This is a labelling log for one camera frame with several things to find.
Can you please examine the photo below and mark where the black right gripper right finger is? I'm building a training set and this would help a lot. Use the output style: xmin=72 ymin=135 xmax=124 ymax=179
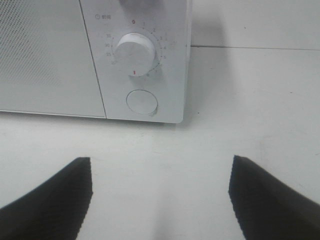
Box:
xmin=228 ymin=155 xmax=320 ymax=240

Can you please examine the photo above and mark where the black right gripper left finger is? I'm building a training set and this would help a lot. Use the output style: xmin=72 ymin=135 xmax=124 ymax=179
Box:
xmin=0 ymin=157 xmax=93 ymax=240

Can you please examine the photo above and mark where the round white door button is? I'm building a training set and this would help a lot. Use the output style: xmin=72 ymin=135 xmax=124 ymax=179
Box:
xmin=126 ymin=89 xmax=158 ymax=115

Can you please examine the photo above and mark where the white microwave door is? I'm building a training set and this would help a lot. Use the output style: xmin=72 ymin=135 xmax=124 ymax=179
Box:
xmin=0 ymin=0 xmax=106 ymax=118

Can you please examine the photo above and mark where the white timer knob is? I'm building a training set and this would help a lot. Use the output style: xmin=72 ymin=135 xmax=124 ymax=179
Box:
xmin=113 ymin=32 xmax=156 ymax=77

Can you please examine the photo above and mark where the white microwave oven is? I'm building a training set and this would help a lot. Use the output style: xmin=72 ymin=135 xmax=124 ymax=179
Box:
xmin=0 ymin=0 xmax=192 ymax=124

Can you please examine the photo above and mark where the upper white power knob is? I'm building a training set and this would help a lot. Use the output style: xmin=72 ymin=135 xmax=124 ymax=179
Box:
xmin=119 ymin=0 xmax=165 ymax=12

